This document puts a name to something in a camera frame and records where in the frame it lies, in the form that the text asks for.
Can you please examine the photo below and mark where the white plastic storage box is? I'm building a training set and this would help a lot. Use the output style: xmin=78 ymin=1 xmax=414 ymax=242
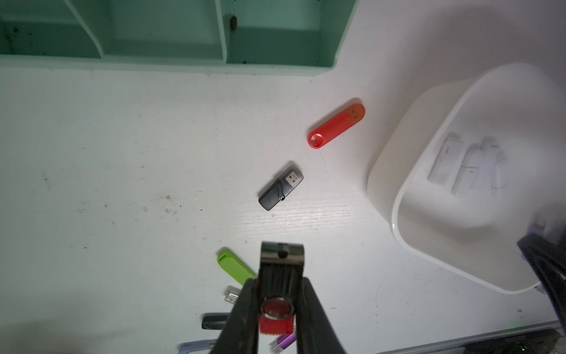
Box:
xmin=367 ymin=63 xmax=565 ymax=294

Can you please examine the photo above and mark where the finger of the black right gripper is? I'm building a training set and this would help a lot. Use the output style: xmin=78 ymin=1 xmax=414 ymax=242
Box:
xmin=517 ymin=234 xmax=565 ymax=330

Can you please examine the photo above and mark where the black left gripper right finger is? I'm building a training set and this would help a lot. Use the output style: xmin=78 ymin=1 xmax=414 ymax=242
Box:
xmin=296 ymin=277 xmax=346 ymax=354

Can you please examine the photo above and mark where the clear white usb flash drive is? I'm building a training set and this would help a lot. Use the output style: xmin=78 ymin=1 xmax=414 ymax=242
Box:
xmin=451 ymin=147 xmax=483 ymax=198

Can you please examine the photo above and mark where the green usb flash drive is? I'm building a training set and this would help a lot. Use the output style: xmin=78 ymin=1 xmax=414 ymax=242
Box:
xmin=217 ymin=249 xmax=257 ymax=286

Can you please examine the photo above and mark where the purple usb flash drive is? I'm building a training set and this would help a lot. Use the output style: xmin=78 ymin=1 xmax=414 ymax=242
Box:
xmin=269 ymin=333 xmax=296 ymax=354

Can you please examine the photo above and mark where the red usb flash drive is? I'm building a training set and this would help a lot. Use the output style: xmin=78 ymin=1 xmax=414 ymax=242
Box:
xmin=307 ymin=103 xmax=366 ymax=149

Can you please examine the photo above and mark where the black red swivel usb drive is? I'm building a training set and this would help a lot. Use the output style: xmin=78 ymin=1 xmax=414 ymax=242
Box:
xmin=258 ymin=241 xmax=305 ymax=336

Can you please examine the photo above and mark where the black usb flash drive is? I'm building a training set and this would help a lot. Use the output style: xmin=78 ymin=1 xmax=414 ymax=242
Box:
xmin=201 ymin=313 xmax=229 ymax=330

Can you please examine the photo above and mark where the silver white swivel usb drive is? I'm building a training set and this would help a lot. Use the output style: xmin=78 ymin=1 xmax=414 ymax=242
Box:
xmin=178 ymin=339 xmax=217 ymax=354

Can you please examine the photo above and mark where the white slim usb flash drive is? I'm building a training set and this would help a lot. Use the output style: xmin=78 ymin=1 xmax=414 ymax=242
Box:
xmin=427 ymin=133 xmax=464 ymax=186

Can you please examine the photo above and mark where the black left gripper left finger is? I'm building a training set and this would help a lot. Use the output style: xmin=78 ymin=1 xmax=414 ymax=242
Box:
xmin=211 ymin=279 xmax=259 ymax=354

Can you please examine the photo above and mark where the green desk file organizer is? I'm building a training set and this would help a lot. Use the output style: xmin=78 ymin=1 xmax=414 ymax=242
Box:
xmin=1 ymin=1 xmax=358 ymax=76

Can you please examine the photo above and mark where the dark grey usb flash drive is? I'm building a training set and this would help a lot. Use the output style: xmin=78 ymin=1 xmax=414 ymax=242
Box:
xmin=258 ymin=165 xmax=304 ymax=211

